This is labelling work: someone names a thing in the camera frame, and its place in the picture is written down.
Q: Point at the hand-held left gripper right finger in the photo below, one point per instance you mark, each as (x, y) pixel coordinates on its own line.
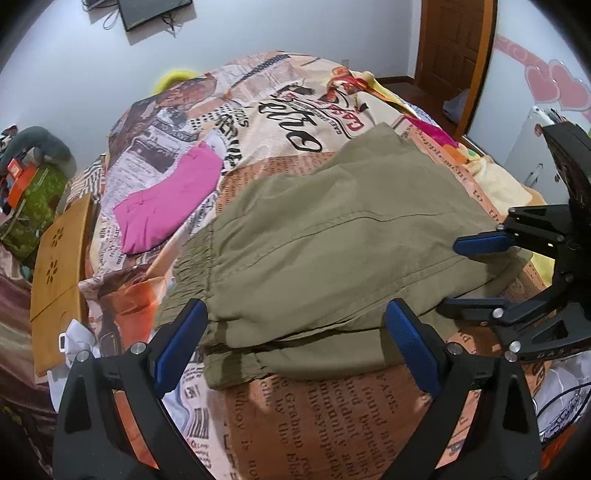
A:
(411, 346)

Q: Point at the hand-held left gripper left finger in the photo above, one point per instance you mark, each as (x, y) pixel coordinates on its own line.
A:
(180, 341)

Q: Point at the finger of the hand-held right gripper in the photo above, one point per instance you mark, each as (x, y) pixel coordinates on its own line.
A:
(480, 243)
(471, 308)

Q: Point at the olive green pants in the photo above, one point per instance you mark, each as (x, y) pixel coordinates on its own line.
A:
(323, 230)

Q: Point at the white wardrobe with pink decals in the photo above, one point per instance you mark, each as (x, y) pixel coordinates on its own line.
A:
(521, 83)

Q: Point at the small white device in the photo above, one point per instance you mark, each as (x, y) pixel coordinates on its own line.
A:
(62, 342)

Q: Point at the white printed cloth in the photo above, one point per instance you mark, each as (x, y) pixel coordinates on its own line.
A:
(558, 387)

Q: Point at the pink garment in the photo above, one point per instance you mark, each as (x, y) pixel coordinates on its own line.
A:
(166, 207)

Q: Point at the grey cloth bundle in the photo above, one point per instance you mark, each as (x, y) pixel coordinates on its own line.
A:
(455, 108)

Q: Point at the printed newspaper-pattern blanket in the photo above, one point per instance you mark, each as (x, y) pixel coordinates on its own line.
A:
(295, 424)

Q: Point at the wooden lap desk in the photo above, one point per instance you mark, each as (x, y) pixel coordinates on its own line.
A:
(60, 267)

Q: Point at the striped bed sheet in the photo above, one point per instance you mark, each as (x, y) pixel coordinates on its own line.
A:
(90, 180)

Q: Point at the brown wooden door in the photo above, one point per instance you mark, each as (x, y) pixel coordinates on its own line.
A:
(452, 41)

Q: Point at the green patterned bag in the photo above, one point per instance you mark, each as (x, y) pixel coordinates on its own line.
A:
(39, 198)

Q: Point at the orange box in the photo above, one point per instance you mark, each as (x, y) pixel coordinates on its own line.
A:
(21, 177)

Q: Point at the grey plush toy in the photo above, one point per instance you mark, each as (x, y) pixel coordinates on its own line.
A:
(41, 141)

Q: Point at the pile of clothes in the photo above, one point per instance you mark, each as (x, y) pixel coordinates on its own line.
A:
(7, 141)

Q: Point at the yellow foam tube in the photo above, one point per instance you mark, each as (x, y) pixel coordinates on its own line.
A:
(173, 76)

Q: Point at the small black wall monitor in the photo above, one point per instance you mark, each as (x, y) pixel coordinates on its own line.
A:
(152, 11)

